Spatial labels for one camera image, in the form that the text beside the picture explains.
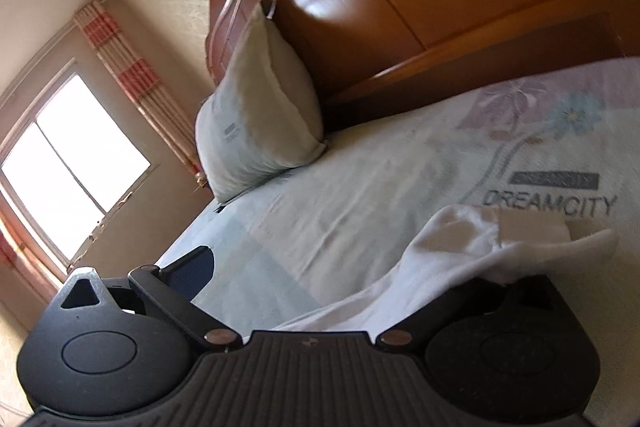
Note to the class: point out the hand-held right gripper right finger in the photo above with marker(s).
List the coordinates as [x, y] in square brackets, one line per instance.
[420, 319]

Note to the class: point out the pale printed pillow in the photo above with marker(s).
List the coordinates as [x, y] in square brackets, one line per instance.
[255, 122]

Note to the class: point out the pink striped curtain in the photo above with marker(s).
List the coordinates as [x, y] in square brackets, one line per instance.
[10, 252]
[140, 82]

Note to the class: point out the pastel patchwork bed sheet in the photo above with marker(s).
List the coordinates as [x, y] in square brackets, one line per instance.
[375, 167]

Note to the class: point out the bright window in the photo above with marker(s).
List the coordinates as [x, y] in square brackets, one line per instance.
[65, 167]

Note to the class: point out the white sweatshirt with bear print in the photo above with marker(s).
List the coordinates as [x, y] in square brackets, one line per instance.
[450, 247]

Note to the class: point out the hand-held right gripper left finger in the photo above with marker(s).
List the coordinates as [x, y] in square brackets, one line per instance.
[192, 277]

